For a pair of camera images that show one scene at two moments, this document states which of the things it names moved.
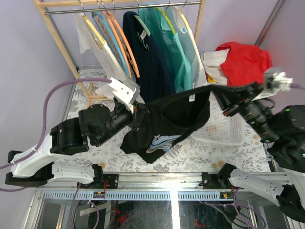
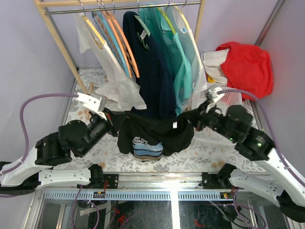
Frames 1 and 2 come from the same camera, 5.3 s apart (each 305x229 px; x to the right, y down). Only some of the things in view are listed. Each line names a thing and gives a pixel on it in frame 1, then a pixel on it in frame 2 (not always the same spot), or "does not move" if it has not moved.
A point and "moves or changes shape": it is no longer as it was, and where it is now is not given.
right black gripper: x=229 y=95 -> x=201 y=115
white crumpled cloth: x=212 y=61 does not move
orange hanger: x=127 y=47 does not move
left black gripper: x=117 y=104 -> x=110 y=122
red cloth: x=244 y=64 does not move
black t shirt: x=159 y=123 moves or changes shape
